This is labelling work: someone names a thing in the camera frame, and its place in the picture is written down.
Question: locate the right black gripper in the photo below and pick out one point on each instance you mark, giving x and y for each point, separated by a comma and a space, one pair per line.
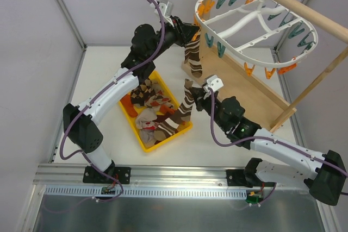
202, 100

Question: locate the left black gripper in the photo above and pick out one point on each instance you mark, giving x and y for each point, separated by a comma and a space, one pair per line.
184, 31

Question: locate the brown white striped sock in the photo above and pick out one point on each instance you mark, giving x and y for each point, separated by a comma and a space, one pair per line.
192, 56

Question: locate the brown argyle sock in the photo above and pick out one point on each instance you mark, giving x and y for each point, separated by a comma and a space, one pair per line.
146, 90

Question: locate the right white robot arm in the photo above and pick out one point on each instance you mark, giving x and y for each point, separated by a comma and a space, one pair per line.
323, 175

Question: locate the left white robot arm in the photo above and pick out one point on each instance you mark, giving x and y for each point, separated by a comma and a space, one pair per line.
81, 121

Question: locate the wooden hanger stand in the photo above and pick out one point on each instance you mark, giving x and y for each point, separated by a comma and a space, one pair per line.
262, 103

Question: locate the white round clip hanger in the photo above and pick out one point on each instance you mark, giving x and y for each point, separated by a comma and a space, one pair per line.
241, 27

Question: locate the teal clothes peg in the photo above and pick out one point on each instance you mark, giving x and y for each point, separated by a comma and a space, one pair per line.
220, 49
209, 40

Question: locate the yellow plastic tray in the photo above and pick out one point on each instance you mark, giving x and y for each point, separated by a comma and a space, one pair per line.
151, 104

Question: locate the beige sock with red pattern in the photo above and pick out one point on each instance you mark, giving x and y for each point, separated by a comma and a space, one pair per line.
145, 123

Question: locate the green circuit board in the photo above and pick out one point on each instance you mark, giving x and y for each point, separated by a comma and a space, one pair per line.
254, 198

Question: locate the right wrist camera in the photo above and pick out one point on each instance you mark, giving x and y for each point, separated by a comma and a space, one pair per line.
212, 84

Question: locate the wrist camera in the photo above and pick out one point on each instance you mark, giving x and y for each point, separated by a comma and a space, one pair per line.
212, 84
166, 8

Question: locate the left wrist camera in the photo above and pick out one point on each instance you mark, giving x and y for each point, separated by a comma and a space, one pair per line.
166, 8

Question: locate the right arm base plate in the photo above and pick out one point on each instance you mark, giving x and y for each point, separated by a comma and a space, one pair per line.
236, 177

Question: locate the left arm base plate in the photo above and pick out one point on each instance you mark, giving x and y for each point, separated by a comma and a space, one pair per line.
92, 176

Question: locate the aluminium mounting rail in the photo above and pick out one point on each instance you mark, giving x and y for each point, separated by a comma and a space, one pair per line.
164, 176

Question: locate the perforated cable duct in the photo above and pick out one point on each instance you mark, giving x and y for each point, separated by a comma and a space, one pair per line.
99, 191

